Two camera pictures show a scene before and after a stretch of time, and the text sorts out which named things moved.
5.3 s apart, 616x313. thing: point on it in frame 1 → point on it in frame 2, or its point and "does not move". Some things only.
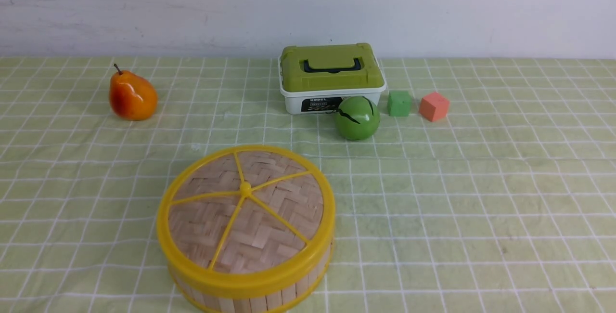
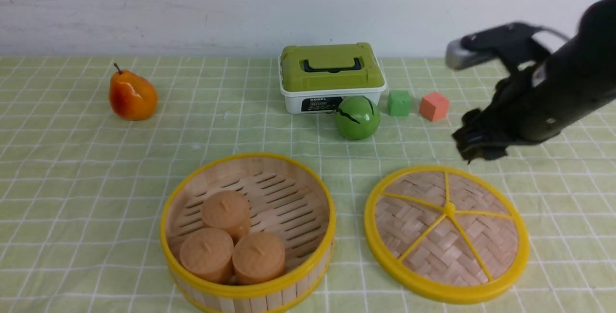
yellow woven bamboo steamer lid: (247, 219) → (451, 234)
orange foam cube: (434, 106) does not move
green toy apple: (357, 118) does not move
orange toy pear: (131, 97) does not move
